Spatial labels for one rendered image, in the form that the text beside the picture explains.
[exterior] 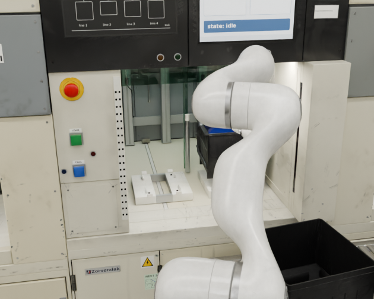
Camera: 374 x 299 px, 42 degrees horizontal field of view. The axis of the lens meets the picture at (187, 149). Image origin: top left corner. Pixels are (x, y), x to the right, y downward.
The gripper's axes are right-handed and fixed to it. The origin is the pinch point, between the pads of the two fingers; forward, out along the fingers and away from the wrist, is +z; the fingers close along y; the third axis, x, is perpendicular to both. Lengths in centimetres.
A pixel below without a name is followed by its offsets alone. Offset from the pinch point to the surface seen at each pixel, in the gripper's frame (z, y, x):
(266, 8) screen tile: -18.5, 2.2, 36.5
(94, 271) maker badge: -19, -52, -45
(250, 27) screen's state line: -18.6, -2.6, 31.3
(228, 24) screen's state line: -18.6, -9.2, 32.4
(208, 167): 3.2, -9.8, -20.4
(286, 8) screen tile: -18.5, 8.1, 36.3
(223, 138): 2.6, -4.5, -9.6
